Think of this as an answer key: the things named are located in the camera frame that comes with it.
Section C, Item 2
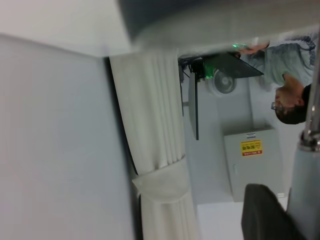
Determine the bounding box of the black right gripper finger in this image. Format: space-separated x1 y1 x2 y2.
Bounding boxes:
241 183 308 240

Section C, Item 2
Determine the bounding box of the metal spoon with white handle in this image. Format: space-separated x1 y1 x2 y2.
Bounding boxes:
287 24 320 240

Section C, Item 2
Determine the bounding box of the grey electrical cabinet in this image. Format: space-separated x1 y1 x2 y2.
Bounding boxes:
223 124 291 203

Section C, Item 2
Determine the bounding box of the yellow warning sticker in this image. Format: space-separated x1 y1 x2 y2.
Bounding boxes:
240 140 264 157

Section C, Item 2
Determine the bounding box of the dark flat monitor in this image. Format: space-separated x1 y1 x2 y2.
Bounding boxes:
187 71 200 141

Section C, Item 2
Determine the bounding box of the white fan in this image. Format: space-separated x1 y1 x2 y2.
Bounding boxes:
206 69 237 96

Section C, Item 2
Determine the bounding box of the black laptop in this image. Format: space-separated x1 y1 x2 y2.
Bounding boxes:
207 51 265 79

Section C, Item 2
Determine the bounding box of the person in grey shirt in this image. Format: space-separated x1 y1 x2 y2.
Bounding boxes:
239 32 320 125

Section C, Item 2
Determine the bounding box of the white curtain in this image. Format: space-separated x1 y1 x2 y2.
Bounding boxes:
109 48 201 240

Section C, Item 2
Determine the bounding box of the white partition panel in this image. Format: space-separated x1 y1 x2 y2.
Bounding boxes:
0 33 139 240

